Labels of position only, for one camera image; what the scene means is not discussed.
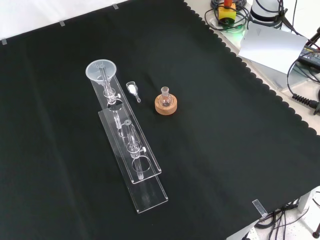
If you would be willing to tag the translucent plastic funnel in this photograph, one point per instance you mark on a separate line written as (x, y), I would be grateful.
(93, 72)

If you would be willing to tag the glass weighing funnel with powder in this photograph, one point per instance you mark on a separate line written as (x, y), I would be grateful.
(132, 89)

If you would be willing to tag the clear acrylic funnel stand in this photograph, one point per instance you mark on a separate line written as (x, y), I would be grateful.
(147, 193)

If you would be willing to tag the small round-bottom glass flask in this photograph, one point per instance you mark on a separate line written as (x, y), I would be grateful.
(165, 99)

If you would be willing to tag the black bench cloth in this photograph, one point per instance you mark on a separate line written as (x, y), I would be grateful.
(205, 130)

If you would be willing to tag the clear tape piece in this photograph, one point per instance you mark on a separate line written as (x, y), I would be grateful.
(62, 23)
(115, 6)
(4, 41)

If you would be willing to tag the yellow emergency stop button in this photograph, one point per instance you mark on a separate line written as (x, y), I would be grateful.
(226, 13)

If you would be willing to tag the clear tape strip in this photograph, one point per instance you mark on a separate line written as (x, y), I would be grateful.
(259, 207)

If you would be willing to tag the pale grey board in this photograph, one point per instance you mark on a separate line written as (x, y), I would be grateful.
(271, 46)

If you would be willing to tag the black power adapter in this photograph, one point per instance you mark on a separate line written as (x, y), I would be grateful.
(311, 56)

